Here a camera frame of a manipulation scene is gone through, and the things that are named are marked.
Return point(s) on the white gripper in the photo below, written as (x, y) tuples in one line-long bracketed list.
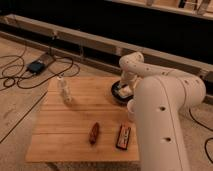
[(128, 79)]

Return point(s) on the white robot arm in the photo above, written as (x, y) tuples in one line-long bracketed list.
[(157, 98)]

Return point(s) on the white ceramic cup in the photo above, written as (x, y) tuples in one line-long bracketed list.
[(130, 108)]

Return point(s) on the black round bowl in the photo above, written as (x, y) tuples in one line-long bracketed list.
[(114, 91)]

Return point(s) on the black red rectangular box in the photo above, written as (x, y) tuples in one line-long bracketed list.
[(123, 137)]

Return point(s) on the red brown oblong object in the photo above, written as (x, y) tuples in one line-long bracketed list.
[(94, 133)]

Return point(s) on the wooden table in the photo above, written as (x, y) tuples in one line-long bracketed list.
[(61, 132)]

